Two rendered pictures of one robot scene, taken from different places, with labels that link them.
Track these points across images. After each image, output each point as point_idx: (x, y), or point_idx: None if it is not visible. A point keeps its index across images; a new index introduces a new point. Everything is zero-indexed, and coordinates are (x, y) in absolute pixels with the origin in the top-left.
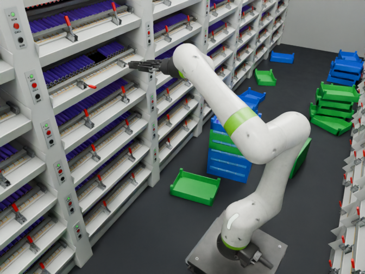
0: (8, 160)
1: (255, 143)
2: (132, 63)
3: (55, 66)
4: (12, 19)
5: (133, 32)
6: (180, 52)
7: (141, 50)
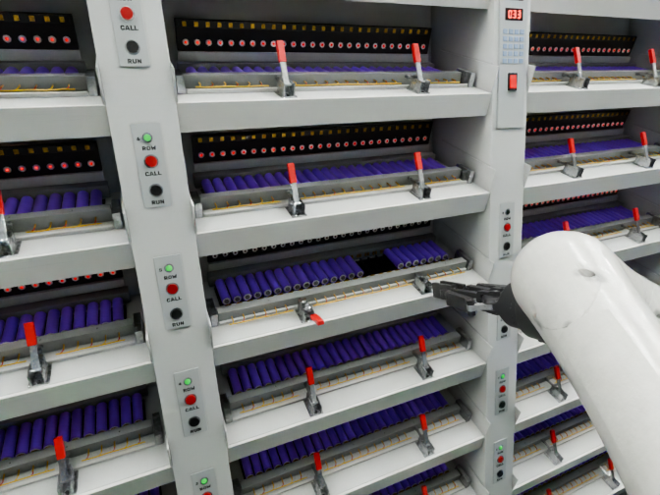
0: (109, 433)
1: None
2: (441, 287)
3: (279, 266)
4: (145, 146)
5: (470, 224)
6: (533, 254)
7: (483, 263)
